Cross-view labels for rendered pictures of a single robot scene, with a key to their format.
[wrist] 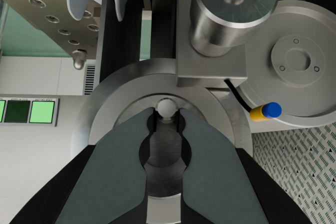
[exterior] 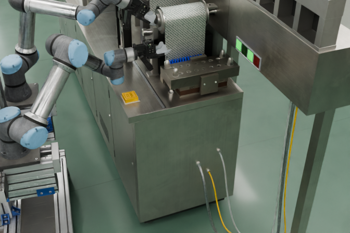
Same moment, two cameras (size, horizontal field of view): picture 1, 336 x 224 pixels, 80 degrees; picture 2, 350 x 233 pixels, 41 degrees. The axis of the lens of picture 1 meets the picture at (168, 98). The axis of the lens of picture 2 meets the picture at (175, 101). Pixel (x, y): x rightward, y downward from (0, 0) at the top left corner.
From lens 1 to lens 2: 251 cm
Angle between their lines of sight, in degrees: 65
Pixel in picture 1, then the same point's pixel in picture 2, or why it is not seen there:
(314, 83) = not seen: hidden behind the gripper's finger
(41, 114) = (238, 44)
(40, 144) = (240, 30)
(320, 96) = not seen: hidden behind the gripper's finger
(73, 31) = (209, 65)
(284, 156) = (171, 1)
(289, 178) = not seen: outside the picture
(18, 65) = not seen: outside the picture
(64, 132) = (235, 31)
